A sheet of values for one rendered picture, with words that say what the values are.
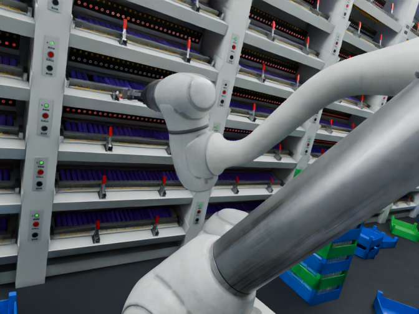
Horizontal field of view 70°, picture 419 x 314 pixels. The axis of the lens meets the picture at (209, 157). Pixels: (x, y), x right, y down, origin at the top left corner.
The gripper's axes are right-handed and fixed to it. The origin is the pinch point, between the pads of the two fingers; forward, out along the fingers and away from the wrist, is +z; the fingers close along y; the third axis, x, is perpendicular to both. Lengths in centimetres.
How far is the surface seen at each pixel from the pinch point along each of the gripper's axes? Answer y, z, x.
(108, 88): -1.7, 21.9, 3.1
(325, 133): 133, 16, -1
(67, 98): -16.3, 17.5, -3.0
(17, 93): -30.5, 17.9, -3.7
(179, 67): 23.7, 14.9, 15.8
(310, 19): 93, 9, 55
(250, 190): 83, 25, -39
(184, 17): 22.4, 12.5, 34.7
